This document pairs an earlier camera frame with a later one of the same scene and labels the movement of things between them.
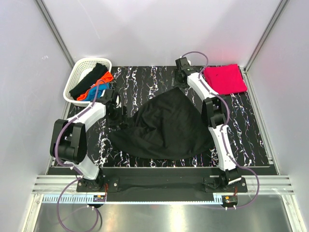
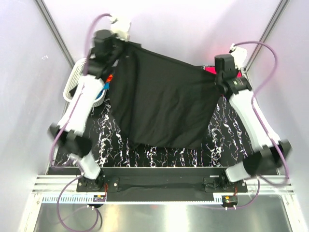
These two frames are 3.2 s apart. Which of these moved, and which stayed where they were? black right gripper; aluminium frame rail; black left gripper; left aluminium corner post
Moved: black left gripper; black right gripper
Stayed: aluminium frame rail; left aluminium corner post
